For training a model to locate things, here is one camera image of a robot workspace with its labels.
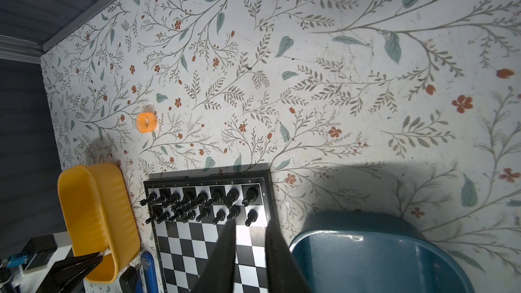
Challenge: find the black white chessboard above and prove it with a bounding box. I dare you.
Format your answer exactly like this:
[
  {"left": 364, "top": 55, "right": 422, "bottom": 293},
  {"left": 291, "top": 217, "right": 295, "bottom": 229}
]
[{"left": 144, "top": 170, "right": 278, "bottom": 292}]

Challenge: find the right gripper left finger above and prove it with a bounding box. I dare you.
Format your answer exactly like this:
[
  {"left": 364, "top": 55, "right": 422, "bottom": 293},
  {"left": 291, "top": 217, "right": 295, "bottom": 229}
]
[{"left": 192, "top": 219, "right": 236, "bottom": 293}]

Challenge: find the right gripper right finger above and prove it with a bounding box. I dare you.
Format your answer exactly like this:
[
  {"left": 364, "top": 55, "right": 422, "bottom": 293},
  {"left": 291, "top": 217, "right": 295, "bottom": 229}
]
[{"left": 265, "top": 220, "right": 311, "bottom": 293}]

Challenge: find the teal plastic tray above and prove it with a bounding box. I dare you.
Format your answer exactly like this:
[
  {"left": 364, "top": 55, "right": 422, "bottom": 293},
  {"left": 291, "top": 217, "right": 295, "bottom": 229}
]
[{"left": 290, "top": 211, "right": 474, "bottom": 292}]

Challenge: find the blue stapler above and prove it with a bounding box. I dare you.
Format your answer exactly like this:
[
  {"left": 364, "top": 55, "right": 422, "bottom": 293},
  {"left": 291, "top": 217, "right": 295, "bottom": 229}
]
[{"left": 119, "top": 252, "right": 160, "bottom": 293}]

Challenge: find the yellow plastic tray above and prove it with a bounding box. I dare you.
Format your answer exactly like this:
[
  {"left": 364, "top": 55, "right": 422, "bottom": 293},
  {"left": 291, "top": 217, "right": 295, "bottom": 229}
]
[{"left": 58, "top": 163, "right": 141, "bottom": 284}]

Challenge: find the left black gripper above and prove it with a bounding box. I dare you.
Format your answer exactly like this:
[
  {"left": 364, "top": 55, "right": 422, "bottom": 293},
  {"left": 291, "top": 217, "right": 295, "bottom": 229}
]
[{"left": 37, "top": 252, "right": 103, "bottom": 293}]

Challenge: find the orange tape roll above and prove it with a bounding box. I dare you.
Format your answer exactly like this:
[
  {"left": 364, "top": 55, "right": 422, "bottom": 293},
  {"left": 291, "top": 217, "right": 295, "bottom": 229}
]
[{"left": 136, "top": 112, "right": 157, "bottom": 134}]

